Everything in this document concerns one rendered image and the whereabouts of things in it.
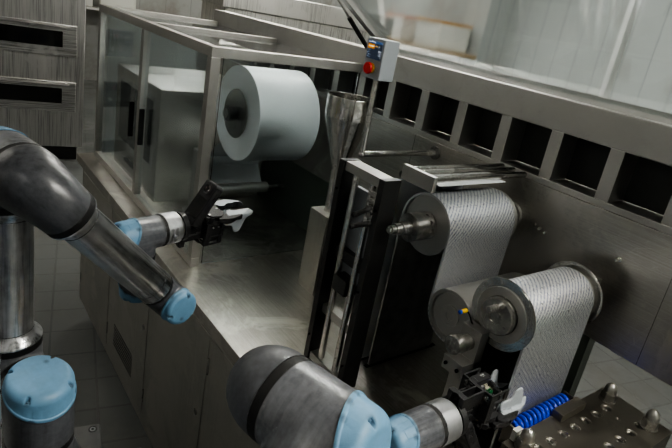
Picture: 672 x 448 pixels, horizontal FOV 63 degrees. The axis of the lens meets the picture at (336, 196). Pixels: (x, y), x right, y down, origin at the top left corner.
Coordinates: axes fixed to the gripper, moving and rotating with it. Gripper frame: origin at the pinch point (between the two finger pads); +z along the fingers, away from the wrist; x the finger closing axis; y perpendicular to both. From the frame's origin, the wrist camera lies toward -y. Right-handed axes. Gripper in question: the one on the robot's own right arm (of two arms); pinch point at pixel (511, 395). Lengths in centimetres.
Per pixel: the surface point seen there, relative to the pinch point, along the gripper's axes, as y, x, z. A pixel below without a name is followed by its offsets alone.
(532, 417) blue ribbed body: -5.4, -2.8, 6.0
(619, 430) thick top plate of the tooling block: -6.0, -13.9, 22.2
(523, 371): 5.9, -0.3, 0.9
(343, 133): 34, 74, 5
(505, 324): 15.8, 3.5, -4.5
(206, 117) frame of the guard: 30, 102, -24
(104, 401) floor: -109, 154, -34
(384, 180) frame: 35, 34, -15
